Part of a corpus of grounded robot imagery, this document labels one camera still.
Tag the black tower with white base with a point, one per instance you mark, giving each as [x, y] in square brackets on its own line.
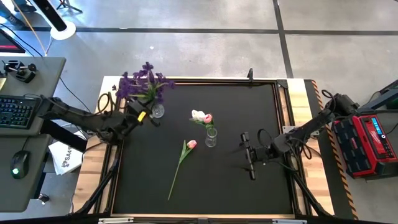
[51, 15]

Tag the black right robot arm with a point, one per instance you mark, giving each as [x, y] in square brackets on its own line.
[311, 126]

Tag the black aluminium table frame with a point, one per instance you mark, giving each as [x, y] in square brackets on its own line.
[217, 81]

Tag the red black power station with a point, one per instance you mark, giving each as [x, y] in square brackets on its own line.
[367, 146]

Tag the cut-glass bulbous vase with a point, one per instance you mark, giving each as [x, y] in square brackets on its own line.
[158, 112]

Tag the dark metal stand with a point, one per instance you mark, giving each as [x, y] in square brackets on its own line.
[384, 96]

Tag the white printed paper bag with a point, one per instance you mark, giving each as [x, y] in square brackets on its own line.
[66, 155]

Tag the pink tulip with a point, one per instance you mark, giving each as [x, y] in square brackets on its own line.
[191, 144]
[207, 118]

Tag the purple flower spray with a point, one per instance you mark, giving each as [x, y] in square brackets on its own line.
[161, 81]
[126, 87]

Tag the small black clamp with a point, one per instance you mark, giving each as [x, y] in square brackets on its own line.
[114, 87]

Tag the slim smooth glass vase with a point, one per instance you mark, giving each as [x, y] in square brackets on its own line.
[211, 141]

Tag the silver mounting plate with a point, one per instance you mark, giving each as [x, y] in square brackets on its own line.
[287, 129]

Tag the black panel with hazard stripes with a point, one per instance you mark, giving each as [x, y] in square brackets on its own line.
[337, 199]

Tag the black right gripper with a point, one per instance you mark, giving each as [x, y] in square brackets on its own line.
[261, 154]

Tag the black table mat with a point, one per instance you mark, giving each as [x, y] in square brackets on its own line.
[233, 193]

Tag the black backlit keyboard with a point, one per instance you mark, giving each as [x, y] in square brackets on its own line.
[17, 112]

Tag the black tripod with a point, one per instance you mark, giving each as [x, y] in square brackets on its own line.
[66, 4]

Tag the silver frame bracket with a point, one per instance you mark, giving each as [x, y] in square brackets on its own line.
[289, 221]
[115, 221]

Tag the grey desk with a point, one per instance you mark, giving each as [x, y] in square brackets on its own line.
[18, 193]
[31, 84]

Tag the black clamp gadget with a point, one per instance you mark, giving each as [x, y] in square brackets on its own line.
[23, 73]

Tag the black computer monitor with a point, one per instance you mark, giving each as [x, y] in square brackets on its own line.
[9, 42]

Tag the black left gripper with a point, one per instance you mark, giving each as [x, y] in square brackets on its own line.
[138, 109]

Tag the black edge clamp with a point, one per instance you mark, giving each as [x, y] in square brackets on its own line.
[250, 74]

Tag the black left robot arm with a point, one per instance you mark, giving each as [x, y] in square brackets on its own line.
[81, 119]

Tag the black computer mouse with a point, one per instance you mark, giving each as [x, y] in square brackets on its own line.
[20, 165]

